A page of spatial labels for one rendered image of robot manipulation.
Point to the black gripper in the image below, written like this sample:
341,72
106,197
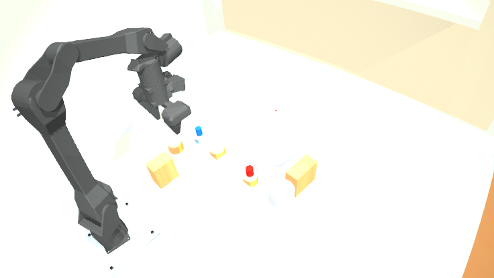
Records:
153,95

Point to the pale yellow block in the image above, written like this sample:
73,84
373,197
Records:
302,173

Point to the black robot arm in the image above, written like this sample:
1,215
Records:
38,97

